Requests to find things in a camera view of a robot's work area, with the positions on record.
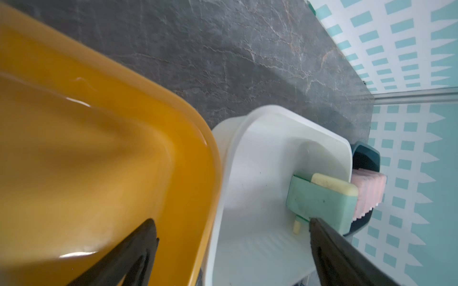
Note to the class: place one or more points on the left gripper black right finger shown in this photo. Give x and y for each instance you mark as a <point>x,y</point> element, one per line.
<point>338,263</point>

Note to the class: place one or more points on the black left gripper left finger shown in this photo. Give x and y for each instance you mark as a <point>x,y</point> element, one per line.
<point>130,263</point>

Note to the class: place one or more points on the green sharpener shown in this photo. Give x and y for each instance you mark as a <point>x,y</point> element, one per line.
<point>324,197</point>

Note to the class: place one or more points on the pink sharpener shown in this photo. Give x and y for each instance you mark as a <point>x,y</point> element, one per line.
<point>371,186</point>

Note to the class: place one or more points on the white plastic storage tub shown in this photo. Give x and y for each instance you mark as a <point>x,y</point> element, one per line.
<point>252,242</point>

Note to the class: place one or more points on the dark teal storage tub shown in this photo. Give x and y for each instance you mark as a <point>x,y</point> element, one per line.
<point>364,157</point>

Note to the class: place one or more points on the yellow plastic storage tub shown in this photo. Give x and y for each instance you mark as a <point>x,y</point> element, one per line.
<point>89,151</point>

